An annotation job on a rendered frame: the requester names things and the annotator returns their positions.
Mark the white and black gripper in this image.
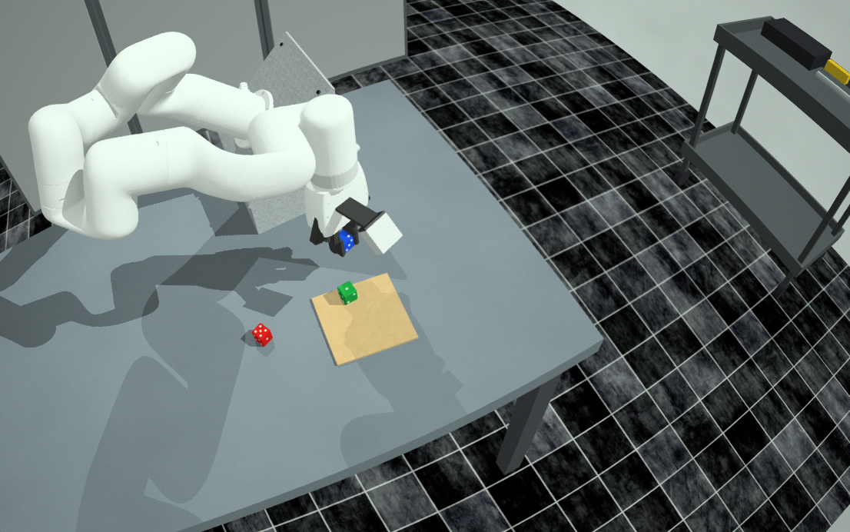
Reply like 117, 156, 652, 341
304, 161, 370, 257

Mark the green die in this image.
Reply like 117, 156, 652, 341
337, 281, 358, 304

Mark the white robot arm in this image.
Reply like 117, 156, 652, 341
28, 32, 360, 240

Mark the blue die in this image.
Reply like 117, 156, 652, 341
340, 230, 354, 253

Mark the tan flat mat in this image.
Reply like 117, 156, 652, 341
311, 273, 418, 366

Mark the red die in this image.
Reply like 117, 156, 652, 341
252, 323, 273, 346

